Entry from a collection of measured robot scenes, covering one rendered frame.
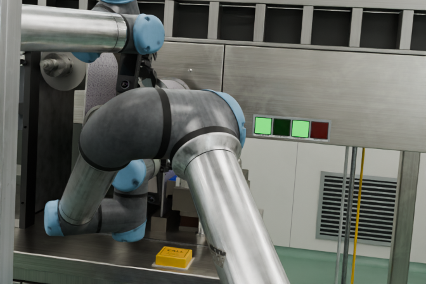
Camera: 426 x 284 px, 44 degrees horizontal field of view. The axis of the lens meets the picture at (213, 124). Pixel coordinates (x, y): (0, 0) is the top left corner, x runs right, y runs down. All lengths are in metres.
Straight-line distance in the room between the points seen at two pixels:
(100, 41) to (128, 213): 0.40
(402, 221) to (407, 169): 0.18
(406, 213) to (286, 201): 2.27
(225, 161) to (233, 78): 0.96
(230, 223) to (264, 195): 3.42
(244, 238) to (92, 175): 0.33
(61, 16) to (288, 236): 3.48
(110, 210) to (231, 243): 0.50
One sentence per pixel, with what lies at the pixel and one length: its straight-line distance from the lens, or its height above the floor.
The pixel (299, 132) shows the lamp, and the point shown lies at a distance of 1.71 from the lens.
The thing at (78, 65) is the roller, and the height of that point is 1.34.
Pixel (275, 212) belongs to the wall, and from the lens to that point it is 4.17.
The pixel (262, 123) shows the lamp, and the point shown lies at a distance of 1.71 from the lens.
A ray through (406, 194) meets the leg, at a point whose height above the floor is 0.98.
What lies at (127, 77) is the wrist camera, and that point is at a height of 1.32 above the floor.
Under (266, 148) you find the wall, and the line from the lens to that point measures 4.08.
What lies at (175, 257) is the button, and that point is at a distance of 1.22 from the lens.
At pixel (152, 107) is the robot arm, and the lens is 0.80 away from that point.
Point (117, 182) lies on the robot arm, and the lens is 1.15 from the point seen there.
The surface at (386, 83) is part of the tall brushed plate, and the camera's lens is 1.73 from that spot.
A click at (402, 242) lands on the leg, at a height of 0.81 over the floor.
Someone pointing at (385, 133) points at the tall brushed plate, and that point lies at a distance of 1.74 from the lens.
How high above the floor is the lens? 1.33
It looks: 5 degrees down
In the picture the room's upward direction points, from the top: 4 degrees clockwise
